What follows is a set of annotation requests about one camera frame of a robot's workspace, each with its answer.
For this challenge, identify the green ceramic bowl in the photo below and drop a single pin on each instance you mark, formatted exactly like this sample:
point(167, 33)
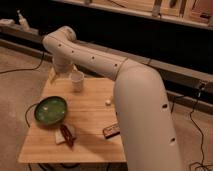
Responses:
point(50, 110)

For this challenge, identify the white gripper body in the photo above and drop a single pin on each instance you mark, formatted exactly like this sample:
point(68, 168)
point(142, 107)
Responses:
point(56, 73)

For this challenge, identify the small brown box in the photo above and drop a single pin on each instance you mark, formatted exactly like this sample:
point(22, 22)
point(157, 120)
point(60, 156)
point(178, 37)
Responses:
point(111, 131)

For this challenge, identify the white paper cup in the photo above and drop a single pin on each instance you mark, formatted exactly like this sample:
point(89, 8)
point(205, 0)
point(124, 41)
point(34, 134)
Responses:
point(77, 80)

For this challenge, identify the white spray bottle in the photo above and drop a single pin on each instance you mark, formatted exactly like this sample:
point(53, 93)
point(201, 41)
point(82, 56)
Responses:
point(23, 22)

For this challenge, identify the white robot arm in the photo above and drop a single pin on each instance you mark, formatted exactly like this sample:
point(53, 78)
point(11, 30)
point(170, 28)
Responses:
point(140, 100)

